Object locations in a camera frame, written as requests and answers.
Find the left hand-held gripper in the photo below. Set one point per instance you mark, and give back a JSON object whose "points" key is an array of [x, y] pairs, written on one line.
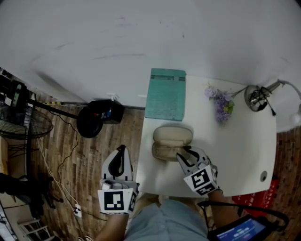
{"points": [[113, 200]]}

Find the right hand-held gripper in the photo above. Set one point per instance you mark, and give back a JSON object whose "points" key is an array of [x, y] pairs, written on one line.
{"points": [[202, 180]]}

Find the beige glasses case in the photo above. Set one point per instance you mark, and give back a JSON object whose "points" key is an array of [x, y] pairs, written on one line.
{"points": [[171, 133]]}

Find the person's right forearm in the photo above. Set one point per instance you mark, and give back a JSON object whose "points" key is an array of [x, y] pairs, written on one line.
{"points": [[221, 209]]}

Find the person's left forearm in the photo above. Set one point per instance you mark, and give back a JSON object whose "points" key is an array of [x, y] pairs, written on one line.
{"points": [[113, 228]]}

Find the white table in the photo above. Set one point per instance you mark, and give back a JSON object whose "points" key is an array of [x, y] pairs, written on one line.
{"points": [[235, 153]]}

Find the black standing fan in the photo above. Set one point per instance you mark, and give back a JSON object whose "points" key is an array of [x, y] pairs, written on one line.
{"points": [[90, 122]]}

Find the white power strip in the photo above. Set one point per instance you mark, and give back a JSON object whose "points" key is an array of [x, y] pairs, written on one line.
{"points": [[78, 210]]}

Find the black bag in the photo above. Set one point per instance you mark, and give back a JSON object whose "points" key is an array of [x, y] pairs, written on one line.
{"points": [[115, 110]]}

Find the purple artificial flower sprig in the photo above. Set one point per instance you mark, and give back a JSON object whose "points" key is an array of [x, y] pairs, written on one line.
{"points": [[221, 106]]}

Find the person's light blue clothing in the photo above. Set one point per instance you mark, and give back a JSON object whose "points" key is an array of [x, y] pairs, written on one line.
{"points": [[164, 223]]}

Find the teal book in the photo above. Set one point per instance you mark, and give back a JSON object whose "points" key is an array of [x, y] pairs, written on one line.
{"points": [[165, 96]]}

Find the black tablet with blue screen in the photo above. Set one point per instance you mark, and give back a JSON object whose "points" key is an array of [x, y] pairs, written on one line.
{"points": [[240, 231]]}

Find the silver desk lamp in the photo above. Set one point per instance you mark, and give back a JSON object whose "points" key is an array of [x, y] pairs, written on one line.
{"points": [[250, 96]]}

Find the yellow black striped strip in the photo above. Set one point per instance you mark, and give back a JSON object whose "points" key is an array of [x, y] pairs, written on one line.
{"points": [[53, 103]]}

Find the white wall socket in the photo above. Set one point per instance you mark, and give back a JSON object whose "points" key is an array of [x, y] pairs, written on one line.
{"points": [[113, 96]]}

